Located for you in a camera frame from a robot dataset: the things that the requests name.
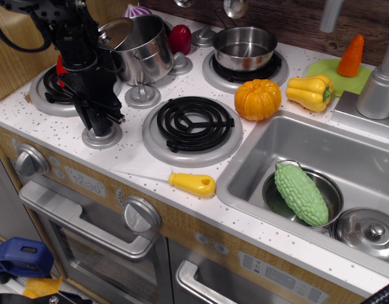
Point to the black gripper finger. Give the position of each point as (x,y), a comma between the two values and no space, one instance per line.
(101,121)
(83,112)

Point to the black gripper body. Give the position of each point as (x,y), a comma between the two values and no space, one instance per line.
(90,77)

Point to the grey stove knob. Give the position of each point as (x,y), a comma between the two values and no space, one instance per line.
(182,65)
(111,137)
(203,37)
(142,97)

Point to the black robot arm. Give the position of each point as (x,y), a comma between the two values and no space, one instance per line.
(61,24)

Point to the grey left oven knob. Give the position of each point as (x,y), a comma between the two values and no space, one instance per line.
(30,161)

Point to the grey oven knob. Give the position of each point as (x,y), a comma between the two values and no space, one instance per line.
(30,161)
(139,215)

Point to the grey right oven knob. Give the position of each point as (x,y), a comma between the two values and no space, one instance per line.
(139,215)

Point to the grey back stove knob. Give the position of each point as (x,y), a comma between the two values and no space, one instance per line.
(203,37)

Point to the black left burner coil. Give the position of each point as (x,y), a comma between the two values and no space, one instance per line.
(54,91)

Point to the black burner coil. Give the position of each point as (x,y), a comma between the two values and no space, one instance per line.
(273,66)
(194,124)
(54,91)

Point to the tall steel pot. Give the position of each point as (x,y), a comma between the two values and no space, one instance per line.
(146,53)

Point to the purple white toy onion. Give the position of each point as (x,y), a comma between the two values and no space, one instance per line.
(132,11)

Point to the black front burner coil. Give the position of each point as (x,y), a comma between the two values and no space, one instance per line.
(194,124)

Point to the red toy vegetable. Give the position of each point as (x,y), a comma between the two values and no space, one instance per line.
(179,39)

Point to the hanging steel spoon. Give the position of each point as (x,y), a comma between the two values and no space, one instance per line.
(184,3)

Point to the steel saucepan on burner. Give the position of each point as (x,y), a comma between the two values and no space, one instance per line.
(243,49)

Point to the blue clamp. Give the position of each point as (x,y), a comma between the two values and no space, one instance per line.
(25,258)

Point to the orange toy pumpkin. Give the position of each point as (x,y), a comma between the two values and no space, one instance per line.
(257,99)

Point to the hanging steel ladle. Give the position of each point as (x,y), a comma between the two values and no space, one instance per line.
(235,9)

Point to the yellow cloth piece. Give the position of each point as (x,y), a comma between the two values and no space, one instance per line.
(38,287)

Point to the black back burner coil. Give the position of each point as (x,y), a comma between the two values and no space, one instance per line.
(273,66)

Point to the green toy bitter gourd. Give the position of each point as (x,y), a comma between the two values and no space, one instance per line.
(301,194)

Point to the yellow toy bell pepper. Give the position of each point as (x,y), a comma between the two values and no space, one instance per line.
(313,93)

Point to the steel pot in sink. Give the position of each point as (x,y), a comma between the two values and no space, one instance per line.
(328,188)

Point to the green round plate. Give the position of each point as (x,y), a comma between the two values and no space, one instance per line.
(340,83)

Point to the orange toy carrot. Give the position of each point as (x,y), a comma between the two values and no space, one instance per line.
(349,64)

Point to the silver sink basin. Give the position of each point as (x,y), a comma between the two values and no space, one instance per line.
(358,165)

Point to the silver faucet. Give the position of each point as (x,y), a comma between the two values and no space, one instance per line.
(369,110)

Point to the steel lid in sink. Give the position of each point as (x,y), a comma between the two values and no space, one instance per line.
(364,229)

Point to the grey oven door handle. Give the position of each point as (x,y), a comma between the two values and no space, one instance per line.
(68,214)

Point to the yellow handled toy knife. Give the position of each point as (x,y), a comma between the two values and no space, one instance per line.
(196,184)

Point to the grey dishwasher door handle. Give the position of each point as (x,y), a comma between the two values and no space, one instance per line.
(185,277)

